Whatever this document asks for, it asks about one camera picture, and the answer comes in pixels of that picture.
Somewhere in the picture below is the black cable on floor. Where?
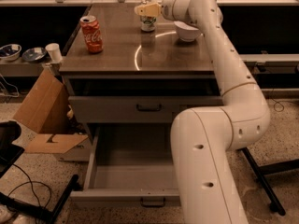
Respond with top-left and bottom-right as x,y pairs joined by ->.
6,163 -> 52,213

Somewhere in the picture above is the black chair seat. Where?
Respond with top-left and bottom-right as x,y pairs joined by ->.
0,120 -> 24,178

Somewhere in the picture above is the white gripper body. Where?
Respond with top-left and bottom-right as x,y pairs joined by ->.
161,0 -> 191,21

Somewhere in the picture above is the black stand leg left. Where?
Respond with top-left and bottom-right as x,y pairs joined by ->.
0,174 -> 80,224

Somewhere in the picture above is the blue patterned bowl right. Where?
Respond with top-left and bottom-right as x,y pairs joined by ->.
21,48 -> 47,63

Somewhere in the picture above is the black stand leg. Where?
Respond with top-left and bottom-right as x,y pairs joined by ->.
0,174 -> 80,224
241,147 -> 299,216

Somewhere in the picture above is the grey drawer cabinet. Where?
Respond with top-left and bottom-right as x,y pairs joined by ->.
60,3 -> 221,138

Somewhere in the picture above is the orange coca-cola can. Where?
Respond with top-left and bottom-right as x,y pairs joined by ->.
80,15 -> 103,53

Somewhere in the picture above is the blue patterned bowl left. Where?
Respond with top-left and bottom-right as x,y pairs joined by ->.
0,44 -> 21,62

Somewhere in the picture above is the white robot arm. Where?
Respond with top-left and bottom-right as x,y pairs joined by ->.
135,0 -> 270,224

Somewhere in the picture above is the white paper cup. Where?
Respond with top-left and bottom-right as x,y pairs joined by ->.
45,43 -> 63,63

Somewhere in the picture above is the upper grey drawer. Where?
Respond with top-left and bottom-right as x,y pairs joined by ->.
69,96 -> 222,123

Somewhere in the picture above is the black stand leg right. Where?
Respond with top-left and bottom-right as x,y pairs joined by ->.
241,147 -> 299,216

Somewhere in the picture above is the open middle drawer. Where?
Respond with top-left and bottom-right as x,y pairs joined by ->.
71,123 -> 180,208

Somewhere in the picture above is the blue patterned bowl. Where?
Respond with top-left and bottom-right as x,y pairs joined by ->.
21,48 -> 47,63
0,44 -> 21,62

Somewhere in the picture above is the white bowl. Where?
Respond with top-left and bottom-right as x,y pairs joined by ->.
174,21 -> 201,42

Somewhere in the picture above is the brown cardboard box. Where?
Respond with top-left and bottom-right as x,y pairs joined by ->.
13,70 -> 91,161

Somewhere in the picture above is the green white 7up can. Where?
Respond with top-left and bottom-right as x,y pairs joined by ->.
140,16 -> 156,32

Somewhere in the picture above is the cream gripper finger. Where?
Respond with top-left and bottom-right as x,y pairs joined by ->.
135,2 -> 161,17

